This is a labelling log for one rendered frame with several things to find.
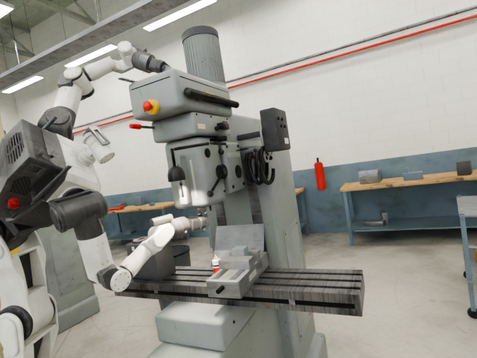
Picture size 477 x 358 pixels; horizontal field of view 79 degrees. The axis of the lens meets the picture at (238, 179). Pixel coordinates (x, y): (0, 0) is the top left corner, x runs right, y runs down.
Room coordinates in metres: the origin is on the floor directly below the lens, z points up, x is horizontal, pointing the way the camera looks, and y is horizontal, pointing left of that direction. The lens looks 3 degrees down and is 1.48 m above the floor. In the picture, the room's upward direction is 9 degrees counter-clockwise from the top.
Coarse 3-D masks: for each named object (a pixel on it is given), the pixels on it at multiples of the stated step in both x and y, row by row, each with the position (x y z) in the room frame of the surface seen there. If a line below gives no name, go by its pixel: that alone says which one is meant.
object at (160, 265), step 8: (136, 240) 1.55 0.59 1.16; (144, 240) 1.54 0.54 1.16; (128, 248) 1.54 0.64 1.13; (168, 248) 1.52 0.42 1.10; (152, 256) 1.45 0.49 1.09; (160, 256) 1.46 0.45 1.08; (168, 256) 1.51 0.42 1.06; (144, 264) 1.49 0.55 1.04; (152, 264) 1.45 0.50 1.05; (160, 264) 1.46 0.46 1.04; (168, 264) 1.50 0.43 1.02; (144, 272) 1.49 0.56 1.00; (152, 272) 1.46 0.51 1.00; (160, 272) 1.45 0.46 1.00; (168, 272) 1.49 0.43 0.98; (152, 280) 1.46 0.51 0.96; (160, 280) 1.44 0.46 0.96
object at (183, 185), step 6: (180, 162) 1.28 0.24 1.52; (186, 168) 1.31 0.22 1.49; (186, 174) 1.30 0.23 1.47; (180, 180) 1.28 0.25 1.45; (186, 180) 1.29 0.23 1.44; (180, 186) 1.29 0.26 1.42; (186, 186) 1.29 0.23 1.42; (180, 192) 1.29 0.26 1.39; (186, 192) 1.28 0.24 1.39; (180, 198) 1.29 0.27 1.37; (186, 198) 1.28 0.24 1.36; (180, 204) 1.29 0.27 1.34
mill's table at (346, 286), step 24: (144, 288) 1.45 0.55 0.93; (168, 288) 1.38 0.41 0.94; (192, 288) 1.32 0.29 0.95; (264, 288) 1.17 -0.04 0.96; (288, 288) 1.14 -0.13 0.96; (312, 288) 1.10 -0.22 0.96; (336, 288) 1.07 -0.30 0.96; (360, 288) 1.06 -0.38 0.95; (312, 312) 1.08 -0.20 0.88; (336, 312) 1.04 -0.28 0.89; (360, 312) 1.00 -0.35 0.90
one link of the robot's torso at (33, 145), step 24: (24, 120) 1.00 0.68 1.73; (0, 144) 1.01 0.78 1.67; (24, 144) 0.92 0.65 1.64; (48, 144) 1.01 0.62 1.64; (72, 144) 1.13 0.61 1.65; (0, 168) 0.96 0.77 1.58; (24, 168) 0.90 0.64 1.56; (48, 168) 0.94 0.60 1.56; (72, 168) 1.02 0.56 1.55; (0, 192) 0.92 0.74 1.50; (24, 192) 0.96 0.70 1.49; (48, 192) 0.97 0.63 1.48; (72, 192) 1.00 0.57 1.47; (0, 216) 1.00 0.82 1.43; (24, 216) 1.01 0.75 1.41; (48, 216) 1.06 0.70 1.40
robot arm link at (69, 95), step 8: (64, 72) 1.31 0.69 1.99; (72, 72) 1.31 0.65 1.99; (80, 72) 1.31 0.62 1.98; (64, 80) 1.30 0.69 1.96; (72, 80) 1.30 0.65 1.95; (64, 88) 1.29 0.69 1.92; (72, 88) 1.30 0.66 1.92; (80, 88) 1.34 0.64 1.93; (64, 96) 1.26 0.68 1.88; (72, 96) 1.28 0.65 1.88; (80, 96) 1.34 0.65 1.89; (56, 104) 1.24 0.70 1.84; (64, 104) 1.24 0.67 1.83; (72, 104) 1.27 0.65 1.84
